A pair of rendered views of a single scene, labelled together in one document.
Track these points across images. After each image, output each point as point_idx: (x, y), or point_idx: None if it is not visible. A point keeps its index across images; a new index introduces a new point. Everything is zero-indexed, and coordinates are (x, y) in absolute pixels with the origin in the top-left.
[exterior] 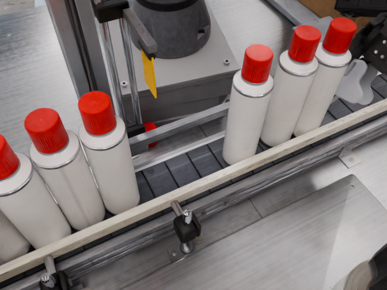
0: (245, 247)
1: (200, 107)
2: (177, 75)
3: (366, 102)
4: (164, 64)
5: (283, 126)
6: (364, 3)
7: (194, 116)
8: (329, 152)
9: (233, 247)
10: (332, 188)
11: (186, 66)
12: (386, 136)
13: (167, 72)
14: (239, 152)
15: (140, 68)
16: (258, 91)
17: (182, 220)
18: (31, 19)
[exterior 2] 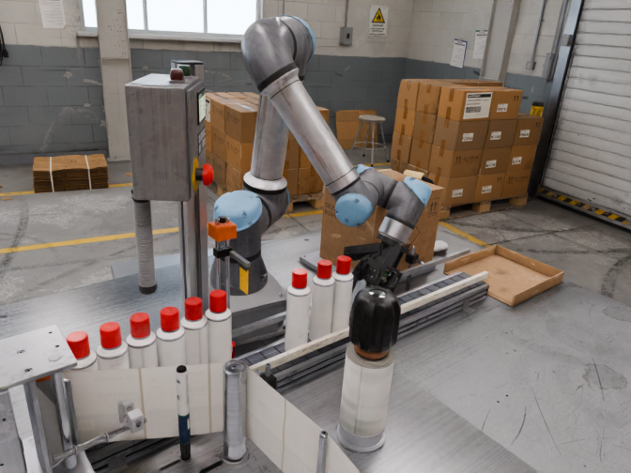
0: (306, 394)
1: (264, 329)
2: (248, 304)
3: None
4: (238, 298)
5: (322, 325)
6: (358, 250)
7: (265, 319)
8: None
9: (299, 395)
10: None
11: (253, 298)
12: (400, 340)
13: (240, 303)
14: (296, 341)
15: None
16: (302, 293)
17: (264, 375)
18: (115, 286)
